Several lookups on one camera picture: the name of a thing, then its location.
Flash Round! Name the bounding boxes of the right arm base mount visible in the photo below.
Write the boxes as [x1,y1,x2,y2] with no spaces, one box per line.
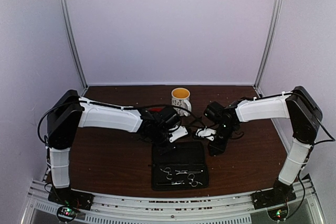
[251,176,306,223]

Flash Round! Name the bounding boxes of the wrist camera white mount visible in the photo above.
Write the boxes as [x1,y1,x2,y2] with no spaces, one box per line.
[169,126,188,143]
[194,128,216,141]

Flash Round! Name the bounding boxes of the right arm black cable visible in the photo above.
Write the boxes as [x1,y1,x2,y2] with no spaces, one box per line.
[291,90,336,146]

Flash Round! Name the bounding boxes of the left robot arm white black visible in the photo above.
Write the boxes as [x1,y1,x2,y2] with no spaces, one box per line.
[39,90,188,205]

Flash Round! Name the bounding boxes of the white floral mug yellow inside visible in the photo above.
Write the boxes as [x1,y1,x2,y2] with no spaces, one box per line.
[171,88,192,116]

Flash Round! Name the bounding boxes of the silver hair cutting scissors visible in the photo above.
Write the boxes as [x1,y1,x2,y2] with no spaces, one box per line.
[170,174,203,187]

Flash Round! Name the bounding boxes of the aluminium frame post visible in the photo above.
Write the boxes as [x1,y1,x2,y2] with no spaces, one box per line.
[254,0,283,90]
[59,0,88,89]

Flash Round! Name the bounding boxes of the red floral plate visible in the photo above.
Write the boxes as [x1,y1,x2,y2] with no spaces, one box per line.
[149,108,163,113]

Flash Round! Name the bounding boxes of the silver thinning scissors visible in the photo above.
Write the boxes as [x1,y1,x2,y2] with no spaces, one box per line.
[160,167,182,180]

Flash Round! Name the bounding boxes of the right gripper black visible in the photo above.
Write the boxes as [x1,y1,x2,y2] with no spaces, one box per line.
[208,123,237,156]

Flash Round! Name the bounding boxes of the left aluminium frame post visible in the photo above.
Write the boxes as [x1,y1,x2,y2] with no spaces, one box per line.
[59,0,88,89]

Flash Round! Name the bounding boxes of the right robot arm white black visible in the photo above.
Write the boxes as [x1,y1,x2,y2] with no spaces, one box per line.
[195,86,323,204]

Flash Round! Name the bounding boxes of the black hair clip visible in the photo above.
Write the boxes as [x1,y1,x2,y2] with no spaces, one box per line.
[187,120,207,129]

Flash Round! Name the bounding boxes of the front aluminium rail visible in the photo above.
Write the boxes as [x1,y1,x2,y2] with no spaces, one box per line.
[18,178,327,223]

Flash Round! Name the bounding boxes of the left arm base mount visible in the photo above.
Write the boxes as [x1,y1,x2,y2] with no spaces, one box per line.
[48,183,94,223]

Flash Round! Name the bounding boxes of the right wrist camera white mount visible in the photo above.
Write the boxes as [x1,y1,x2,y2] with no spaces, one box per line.
[194,128,216,141]

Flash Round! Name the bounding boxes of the black zippered tool case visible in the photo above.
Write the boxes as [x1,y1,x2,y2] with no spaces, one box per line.
[151,142,209,191]

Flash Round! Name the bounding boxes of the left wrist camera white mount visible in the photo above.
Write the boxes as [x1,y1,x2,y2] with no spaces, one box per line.
[169,126,188,143]

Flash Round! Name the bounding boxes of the right aluminium frame post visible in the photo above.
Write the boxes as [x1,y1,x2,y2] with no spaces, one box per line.
[254,0,283,90]

